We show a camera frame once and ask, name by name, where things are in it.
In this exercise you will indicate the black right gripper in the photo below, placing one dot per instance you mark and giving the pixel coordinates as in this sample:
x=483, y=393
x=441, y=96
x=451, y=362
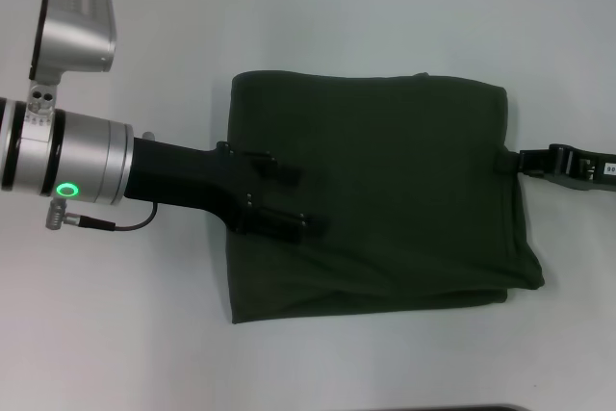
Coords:
x=584, y=168

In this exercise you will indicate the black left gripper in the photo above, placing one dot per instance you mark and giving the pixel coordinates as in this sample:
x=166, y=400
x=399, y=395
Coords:
x=192, y=180

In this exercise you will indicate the dark green FREE t-shirt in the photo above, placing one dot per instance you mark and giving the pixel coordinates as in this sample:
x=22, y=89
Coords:
x=375, y=199

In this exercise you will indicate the silver left camera mount bracket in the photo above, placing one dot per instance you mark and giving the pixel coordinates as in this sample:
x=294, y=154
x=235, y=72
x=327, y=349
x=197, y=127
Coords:
x=41, y=103

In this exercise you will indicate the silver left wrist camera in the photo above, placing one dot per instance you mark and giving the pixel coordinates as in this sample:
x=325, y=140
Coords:
x=72, y=28

